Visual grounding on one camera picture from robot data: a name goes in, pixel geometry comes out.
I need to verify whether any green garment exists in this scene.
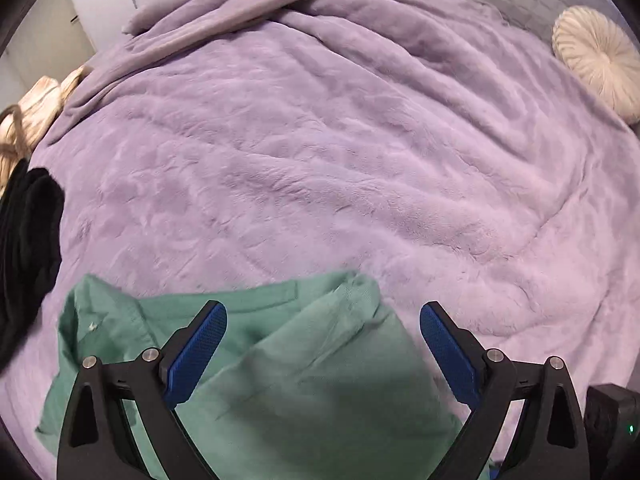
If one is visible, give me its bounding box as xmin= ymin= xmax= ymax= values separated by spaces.
xmin=35 ymin=271 xmax=460 ymax=479

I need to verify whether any beige bag with strap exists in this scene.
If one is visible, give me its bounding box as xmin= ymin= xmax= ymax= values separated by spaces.
xmin=0 ymin=65 xmax=91 ymax=193

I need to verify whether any black garment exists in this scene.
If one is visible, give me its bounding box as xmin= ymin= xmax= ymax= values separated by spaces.
xmin=0 ymin=159 xmax=65 ymax=367

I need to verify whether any cream round pleated pillow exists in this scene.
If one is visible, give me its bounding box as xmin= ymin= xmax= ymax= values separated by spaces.
xmin=551 ymin=6 xmax=639 ymax=126

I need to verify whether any purple plush blanket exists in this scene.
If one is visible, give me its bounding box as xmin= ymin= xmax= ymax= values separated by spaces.
xmin=1 ymin=0 xmax=639 ymax=479

